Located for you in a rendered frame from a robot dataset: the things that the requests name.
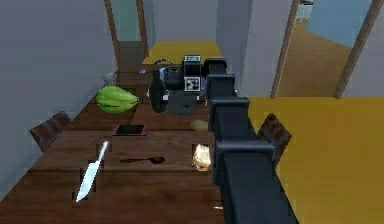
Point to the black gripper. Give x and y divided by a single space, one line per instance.
181 105

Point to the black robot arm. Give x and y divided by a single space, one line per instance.
246 173

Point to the toasted sandwich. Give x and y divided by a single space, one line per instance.
202 157

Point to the black bottle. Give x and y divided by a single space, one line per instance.
157 95

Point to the clear glass cup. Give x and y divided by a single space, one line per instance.
108 79

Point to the green ribbed fruit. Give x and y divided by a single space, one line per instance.
116 99

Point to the beige potato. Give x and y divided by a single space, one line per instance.
199 125

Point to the red black phone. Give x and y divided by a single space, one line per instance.
130 130

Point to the dark brown spoon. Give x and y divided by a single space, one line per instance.
146 160

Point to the brown wooden table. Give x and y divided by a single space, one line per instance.
140 190

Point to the brown wooden chair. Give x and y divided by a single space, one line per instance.
50 130
275 135

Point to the white knife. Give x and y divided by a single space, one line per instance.
89 174

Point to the brown door frame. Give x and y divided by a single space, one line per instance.
113 31
356 50

